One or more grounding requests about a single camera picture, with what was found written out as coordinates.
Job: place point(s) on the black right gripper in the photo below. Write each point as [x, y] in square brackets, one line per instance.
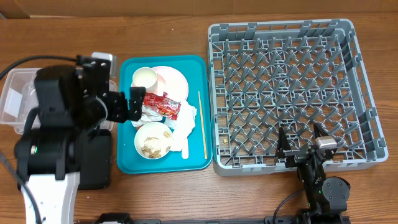
[298, 156]

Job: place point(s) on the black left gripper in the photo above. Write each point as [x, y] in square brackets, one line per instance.
[120, 114]

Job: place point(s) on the cream white cup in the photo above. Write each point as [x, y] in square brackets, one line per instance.
[145, 77]

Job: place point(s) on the red snack wrapper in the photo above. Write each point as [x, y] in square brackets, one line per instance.
[162, 105]

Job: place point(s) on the white bowl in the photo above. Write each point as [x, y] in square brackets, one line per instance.
[153, 140]

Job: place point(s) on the white napkin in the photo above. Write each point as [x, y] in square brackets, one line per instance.
[182, 126]

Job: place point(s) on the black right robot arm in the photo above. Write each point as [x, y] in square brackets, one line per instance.
[327, 196]

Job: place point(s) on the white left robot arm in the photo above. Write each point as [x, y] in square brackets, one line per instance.
[63, 148]

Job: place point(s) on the grey dishwasher rack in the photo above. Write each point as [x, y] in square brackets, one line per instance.
[290, 75]

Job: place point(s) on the clear plastic waste bin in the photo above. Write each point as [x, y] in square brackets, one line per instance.
[18, 97]

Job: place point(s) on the pink plate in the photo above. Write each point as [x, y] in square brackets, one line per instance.
[172, 82]

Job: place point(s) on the black tray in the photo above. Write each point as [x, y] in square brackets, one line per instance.
[96, 162]

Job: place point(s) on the wooden chopstick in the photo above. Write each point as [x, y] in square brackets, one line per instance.
[202, 126]

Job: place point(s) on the white plastic fork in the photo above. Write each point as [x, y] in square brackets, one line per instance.
[185, 149]

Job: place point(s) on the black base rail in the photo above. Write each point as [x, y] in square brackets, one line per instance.
[126, 218]

